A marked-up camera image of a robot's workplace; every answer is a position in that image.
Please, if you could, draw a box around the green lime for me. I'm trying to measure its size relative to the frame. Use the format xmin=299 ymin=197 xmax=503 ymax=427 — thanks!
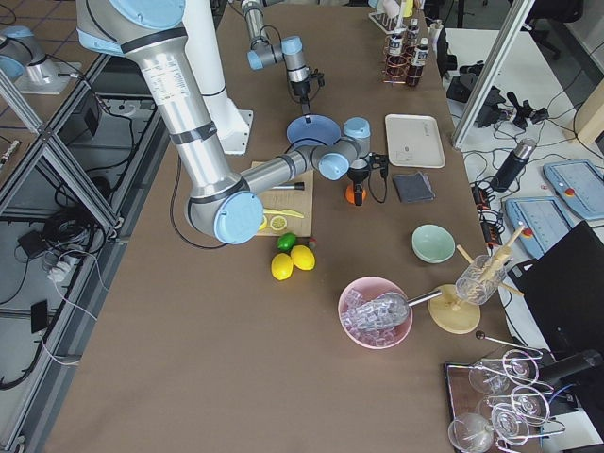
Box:
xmin=277 ymin=232 xmax=297 ymax=253

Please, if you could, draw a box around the teach pendant near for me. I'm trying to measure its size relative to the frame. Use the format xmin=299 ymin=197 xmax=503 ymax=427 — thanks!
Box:
xmin=504 ymin=196 xmax=574 ymax=259

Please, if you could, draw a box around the pink ice bowl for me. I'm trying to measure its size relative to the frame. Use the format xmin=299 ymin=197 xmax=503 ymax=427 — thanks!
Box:
xmin=338 ymin=277 xmax=413 ymax=349

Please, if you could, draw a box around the green bowl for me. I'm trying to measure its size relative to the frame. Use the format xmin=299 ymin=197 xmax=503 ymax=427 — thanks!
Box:
xmin=411 ymin=224 xmax=456 ymax=264

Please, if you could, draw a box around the metal ice scoop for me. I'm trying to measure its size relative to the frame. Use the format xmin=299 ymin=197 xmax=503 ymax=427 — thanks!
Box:
xmin=355 ymin=290 xmax=442 ymax=330

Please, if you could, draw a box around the black thermos bottle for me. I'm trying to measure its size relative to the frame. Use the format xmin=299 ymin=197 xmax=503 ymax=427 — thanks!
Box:
xmin=490 ymin=138 xmax=537 ymax=193

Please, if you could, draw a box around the blue plate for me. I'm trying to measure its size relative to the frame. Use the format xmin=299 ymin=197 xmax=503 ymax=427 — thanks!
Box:
xmin=286 ymin=114 xmax=341 ymax=146

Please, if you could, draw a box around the cocktail glass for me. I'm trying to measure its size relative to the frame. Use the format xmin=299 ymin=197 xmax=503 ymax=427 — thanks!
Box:
xmin=447 ymin=412 xmax=494 ymax=453

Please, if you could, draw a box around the steel muddler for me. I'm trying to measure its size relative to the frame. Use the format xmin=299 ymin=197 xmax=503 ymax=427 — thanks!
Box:
xmin=271 ymin=181 xmax=306 ymax=191

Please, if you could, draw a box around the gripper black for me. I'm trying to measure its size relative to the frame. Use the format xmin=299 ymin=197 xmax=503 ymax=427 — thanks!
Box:
xmin=289 ymin=69 xmax=325 ymax=124
xmin=346 ymin=152 xmax=389 ymax=206

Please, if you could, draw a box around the teach pendant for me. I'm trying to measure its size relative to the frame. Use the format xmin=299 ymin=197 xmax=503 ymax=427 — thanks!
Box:
xmin=543 ymin=159 xmax=604 ymax=221
xmin=504 ymin=196 xmax=574 ymax=259

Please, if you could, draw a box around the whole lemon upper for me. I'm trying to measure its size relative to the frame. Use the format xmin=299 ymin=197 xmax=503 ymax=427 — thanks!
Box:
xmin=290 ymin=244 xmax=316 ymax=271

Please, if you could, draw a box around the lemon slice upper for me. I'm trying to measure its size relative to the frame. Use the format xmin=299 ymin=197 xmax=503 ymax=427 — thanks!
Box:
xmin=268 ymin=215 xmax=288 ymax=231

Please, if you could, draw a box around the teach pendant far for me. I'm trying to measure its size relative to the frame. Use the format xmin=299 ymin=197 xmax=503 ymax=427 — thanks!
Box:
xmin=543 ymin=159 xmax=604 ymax=221

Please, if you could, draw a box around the cream rabbit tray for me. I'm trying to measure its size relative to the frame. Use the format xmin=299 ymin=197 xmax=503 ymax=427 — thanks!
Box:
xmin=385 ymin=113 xmax=445 ymax=169

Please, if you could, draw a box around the white wire cup rack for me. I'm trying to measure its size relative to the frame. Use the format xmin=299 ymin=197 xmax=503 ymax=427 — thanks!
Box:
xmin=368 ymin=11 xmax=402 ymax=35

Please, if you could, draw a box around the tea bottle right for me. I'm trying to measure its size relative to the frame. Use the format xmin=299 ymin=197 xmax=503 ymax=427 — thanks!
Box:
xmin=406 ymin=18 xmax=419 ymax=55

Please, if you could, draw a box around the grey folded cloth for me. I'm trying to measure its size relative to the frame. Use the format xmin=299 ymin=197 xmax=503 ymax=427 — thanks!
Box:
xmin=393 ymin=172 xmax=435 ymax=203

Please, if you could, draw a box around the tea bottle middle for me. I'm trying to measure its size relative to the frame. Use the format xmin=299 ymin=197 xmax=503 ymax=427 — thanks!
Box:
xmin=406 ymin=38 xmax=429 ymax=87

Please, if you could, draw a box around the copper wire bottle rack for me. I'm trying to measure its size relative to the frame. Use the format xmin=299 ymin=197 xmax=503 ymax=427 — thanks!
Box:
xmin=382 ymin=26 xmax=429 ymax=87

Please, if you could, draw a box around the whole lemon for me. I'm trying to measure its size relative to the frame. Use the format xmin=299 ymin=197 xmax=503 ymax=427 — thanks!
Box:
xmin=271 ymin=253 xmax=294 ymax=281
xmin=290 ymin=244 xmax=316 ymax=271

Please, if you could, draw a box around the yellow plastic knife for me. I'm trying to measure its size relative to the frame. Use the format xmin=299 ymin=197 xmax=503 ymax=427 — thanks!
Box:
xmin=263 ymin=208 xmax=305 ymax=219

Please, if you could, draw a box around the tea bottle left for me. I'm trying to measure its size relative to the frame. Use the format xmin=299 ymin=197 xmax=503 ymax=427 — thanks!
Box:
xmin=385 ymin=26 xmax=406 ymax=81

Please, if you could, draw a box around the orange fruit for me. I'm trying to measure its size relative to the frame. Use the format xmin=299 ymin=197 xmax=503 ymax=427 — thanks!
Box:
xmin=344 ymin=184 xmax=367 ymax=206

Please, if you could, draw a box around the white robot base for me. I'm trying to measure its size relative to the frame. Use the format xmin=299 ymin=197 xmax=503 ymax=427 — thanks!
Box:
xmin=183 ymin=0 xmax=253 ymax=155

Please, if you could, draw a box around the tea bottle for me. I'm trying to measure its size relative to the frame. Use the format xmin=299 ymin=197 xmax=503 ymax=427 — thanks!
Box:
xmin=406 ymin=38 xmax=429 ymax=87
xmin=385 ymin=26 xmax=406 ymax=81
xmin=406 ymin=18 xmax=419 ymax=55

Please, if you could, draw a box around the whole lemon lower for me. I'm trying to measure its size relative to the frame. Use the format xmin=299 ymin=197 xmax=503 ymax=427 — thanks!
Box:
xmin=271 ymin=253 xmax=294 ymax=281

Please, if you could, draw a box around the wooden cup stand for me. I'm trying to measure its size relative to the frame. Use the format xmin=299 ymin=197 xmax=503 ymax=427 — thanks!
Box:
xmin=428 ymin=224 xmax=524 ymax=334

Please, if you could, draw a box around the black laptop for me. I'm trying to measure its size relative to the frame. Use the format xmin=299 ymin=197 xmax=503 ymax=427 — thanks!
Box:
xmin=512 ymin=221 xmax=603 ymax=356

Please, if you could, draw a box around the clear glass mug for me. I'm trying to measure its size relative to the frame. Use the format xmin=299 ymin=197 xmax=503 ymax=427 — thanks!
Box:
xmin=455 ymin=255 xmax=506 ymax=306

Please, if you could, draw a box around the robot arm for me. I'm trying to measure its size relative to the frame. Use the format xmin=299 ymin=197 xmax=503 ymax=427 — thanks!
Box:
xmin=76 ymin=1 xmax=371 ymax=244
xmin=242 ymin=0 xmax=325 ymax=125

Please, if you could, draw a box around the dark glass tray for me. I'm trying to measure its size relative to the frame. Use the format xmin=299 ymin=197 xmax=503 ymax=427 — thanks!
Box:
xmin=444 ymin=361 xmax=512 ymax=424

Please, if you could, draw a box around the bamboo cutting board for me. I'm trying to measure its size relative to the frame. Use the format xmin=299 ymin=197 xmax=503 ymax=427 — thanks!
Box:
xmin=258 ymin=171 xmax=314 ymax=237

